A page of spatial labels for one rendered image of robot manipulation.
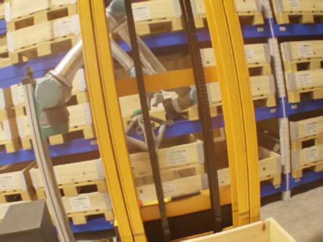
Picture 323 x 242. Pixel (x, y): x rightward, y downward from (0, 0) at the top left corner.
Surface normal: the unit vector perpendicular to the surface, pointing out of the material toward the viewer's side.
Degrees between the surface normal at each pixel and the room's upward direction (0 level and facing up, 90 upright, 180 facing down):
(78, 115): 90
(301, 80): 90
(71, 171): 90
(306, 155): 90
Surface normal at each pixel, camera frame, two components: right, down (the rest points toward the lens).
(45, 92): 0.29, 0.15
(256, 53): 0.08, 0.14
